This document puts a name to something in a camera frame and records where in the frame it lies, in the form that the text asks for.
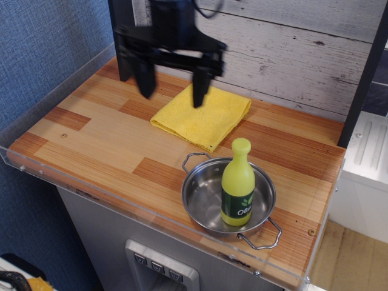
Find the white toy sink unit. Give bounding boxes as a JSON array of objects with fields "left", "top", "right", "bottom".
[{"left": 329, "top": 112, "right": 387, "bottom": 243}]

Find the green olive oil bottle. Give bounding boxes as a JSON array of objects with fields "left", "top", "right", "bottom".
[{"left": 221, "top": 138, "right": 256, "bottom": 226}]

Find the steel pot with handles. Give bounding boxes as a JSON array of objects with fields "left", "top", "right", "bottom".
[{"left": 181, "top": 152, "right": 283, "bottom": 250}]

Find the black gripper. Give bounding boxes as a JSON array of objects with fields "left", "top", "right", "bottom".
[{"left": 124, "top": 1, "right": 227, "bottom": 108}]

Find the clear acrylic table guard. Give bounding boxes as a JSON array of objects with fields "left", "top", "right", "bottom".
[{"left": 1, "top": 46, "right": 345, "bottom": 290}]

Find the yellow towel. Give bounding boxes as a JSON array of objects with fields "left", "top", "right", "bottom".
[{"left": 150, "top": 84, "right": 252, "bottom": 153}]

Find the black right frame post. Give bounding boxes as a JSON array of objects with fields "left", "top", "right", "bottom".
[{"left": 337, "top": 1, "right": 387, "bottom": 149}]

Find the yellow object bottom left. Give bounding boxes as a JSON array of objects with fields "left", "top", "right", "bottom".
[{"left": 27, "top": 277, "right": 54, "bottom": 291}]

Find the grey toy fridge cabinet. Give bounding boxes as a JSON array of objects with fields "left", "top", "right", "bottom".
[{"left": 58, "top": 188, "right": 281, "bottom": 290}]

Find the black braided cable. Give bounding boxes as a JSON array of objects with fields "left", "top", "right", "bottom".
[{"left": 0, "top": 270, "right": 30, "bottom": 291}]

